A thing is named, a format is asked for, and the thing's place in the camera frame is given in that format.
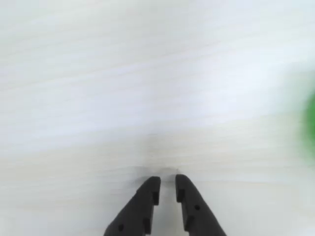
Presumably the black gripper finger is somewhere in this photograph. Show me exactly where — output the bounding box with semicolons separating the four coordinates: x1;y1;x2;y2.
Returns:
103;176;161;236
175;174;227;236

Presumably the green toy duck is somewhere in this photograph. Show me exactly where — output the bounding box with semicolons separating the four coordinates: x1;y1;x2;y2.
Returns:
299;92;315;163

